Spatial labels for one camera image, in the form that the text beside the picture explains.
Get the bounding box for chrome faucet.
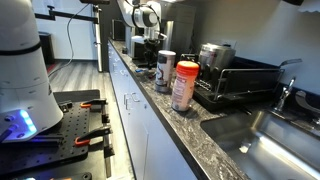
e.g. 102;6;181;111
273;76;297;113

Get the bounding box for black dish rack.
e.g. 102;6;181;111
179;53;286;111

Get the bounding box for creamer bottle orange lid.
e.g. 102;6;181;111
170;60;200;112

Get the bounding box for black clamp orange handle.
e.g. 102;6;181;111
74;124;112;147
79;98;108;109

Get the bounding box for grey hanging cable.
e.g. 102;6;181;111
48;3;91;79

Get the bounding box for steel coffee machine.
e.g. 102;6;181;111
125;0;196;68

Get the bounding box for stainless steel sink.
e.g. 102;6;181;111
199;108;320;180

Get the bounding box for aluminium frame rail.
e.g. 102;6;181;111
101;103;115;179

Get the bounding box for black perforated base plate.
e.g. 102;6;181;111
0;99;93;176

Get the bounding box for grey utensil handle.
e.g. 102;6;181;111
278;58;303;68

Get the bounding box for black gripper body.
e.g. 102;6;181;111
143;29;168;46

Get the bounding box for black box appliance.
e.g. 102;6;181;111
111;18;127;42

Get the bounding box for white sugar canister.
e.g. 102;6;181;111
155;49;177;94

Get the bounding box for grey counter cabinet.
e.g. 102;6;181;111
107;41;198;180

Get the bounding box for metal cabinet door handle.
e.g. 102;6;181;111
130;92;141;103
123;93;132;111

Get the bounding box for steel pot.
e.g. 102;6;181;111
198;42;237;81

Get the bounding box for silver stand pole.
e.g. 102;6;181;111
92;3;104;73

